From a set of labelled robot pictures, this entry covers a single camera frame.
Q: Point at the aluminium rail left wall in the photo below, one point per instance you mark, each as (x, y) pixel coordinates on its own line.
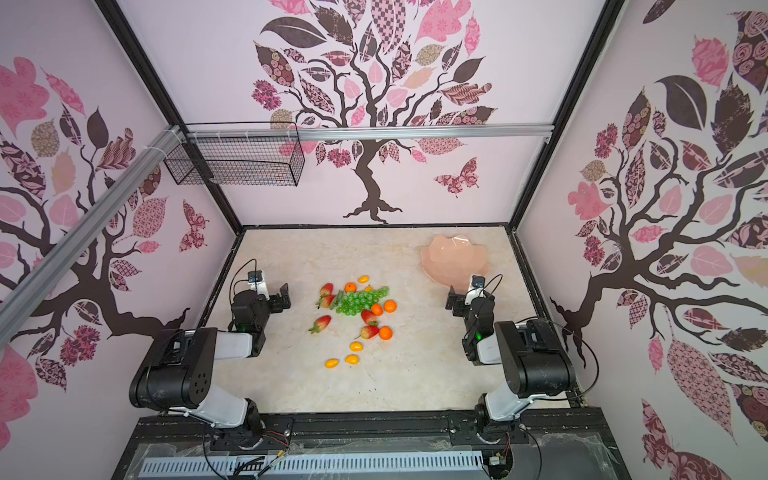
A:
(24, 299)

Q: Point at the strawberry centre upper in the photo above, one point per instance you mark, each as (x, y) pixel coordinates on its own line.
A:
(369, 318)

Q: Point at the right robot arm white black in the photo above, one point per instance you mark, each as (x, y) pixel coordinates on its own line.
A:
(534, 363)

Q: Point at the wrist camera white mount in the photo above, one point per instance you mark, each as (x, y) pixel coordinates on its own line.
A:
(257, 283)
(476, 288)

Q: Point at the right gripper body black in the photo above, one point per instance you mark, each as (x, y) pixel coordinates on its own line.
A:
(459, 301)

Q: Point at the black base frame rail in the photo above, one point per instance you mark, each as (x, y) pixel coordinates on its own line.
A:
(543, 444)

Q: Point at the black wire basket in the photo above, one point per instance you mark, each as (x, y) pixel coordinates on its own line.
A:
(262, 153)

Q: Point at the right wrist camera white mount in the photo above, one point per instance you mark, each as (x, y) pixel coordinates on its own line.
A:
(476, 288)

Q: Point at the aluminium rail back wall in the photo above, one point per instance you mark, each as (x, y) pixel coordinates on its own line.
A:
(376, 133)

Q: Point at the pink petal-shaped fruit bowl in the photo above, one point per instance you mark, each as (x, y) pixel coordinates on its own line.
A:
(453, 261)

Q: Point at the strawberry beside grapes left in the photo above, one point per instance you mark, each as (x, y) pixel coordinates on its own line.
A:
(326, 302)

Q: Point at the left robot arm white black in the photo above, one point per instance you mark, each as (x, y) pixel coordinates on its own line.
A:
(176, 374)

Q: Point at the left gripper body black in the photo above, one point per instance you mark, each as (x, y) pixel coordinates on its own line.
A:
(275, 304)

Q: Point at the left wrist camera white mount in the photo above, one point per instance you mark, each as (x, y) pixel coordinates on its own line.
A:
(257, 283)

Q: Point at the strawberry far left top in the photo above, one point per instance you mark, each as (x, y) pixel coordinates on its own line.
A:
(326, 290)

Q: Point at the strawberry centre lower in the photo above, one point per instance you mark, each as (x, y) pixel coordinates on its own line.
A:
(369, 332)

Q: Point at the strawberry lone left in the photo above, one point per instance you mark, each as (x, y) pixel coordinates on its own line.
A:
(320, 324)

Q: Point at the white slotted cable duct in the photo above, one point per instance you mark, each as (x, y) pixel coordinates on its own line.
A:
(428, 465)

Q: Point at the green grape bunch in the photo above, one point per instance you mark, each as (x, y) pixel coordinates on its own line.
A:
(354, 303)

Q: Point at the aluminium rail wall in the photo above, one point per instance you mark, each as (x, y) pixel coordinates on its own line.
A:
(24, 299)
(376, 133)

